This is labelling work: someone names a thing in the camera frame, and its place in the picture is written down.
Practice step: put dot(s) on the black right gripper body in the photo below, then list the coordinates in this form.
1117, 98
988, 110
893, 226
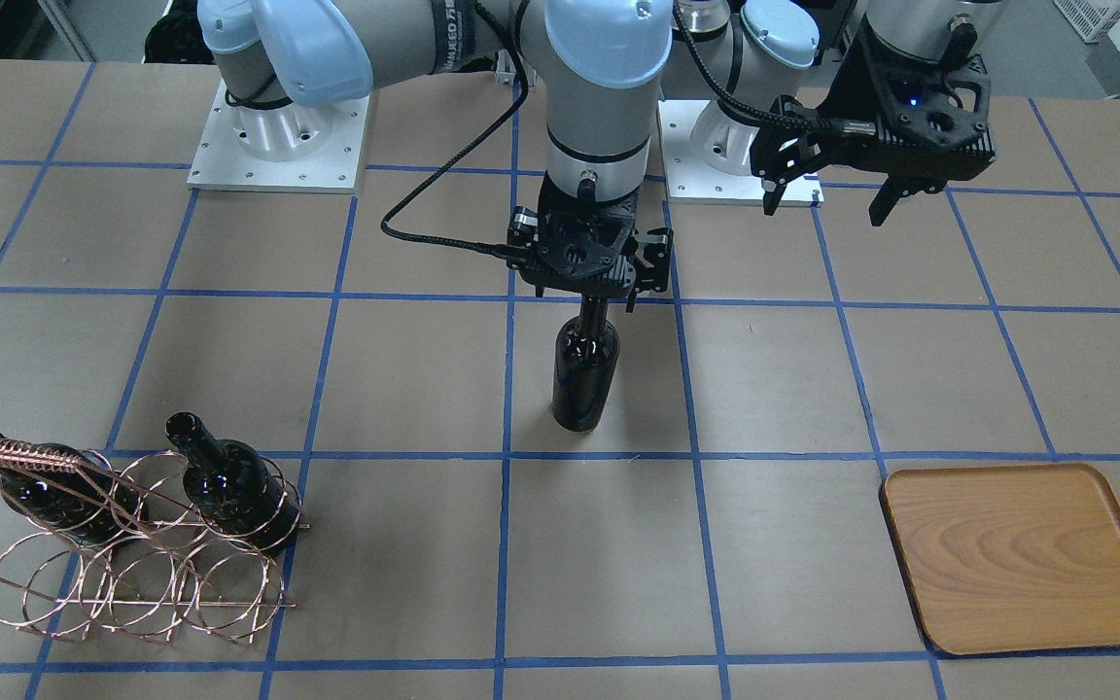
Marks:
524, 241

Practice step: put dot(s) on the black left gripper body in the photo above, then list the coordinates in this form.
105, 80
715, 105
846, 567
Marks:
847, 105

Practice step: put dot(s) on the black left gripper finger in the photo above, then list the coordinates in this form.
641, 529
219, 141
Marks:
774, 191
886, 199

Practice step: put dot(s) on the dark wine bottle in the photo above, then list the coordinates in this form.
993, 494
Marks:
232, 486
586, 357
72, 503

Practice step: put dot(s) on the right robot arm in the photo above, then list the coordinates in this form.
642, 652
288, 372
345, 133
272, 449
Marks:
600, 62

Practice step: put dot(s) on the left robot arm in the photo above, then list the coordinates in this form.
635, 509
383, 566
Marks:
761, 96

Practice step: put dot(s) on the wooden tray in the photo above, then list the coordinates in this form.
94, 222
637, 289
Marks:
1000, 559

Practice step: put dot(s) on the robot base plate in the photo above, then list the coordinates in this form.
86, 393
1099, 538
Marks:
706, 154
293, 149

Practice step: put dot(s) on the copper wire bottle basket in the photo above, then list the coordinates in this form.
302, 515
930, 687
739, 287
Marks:
172, 572

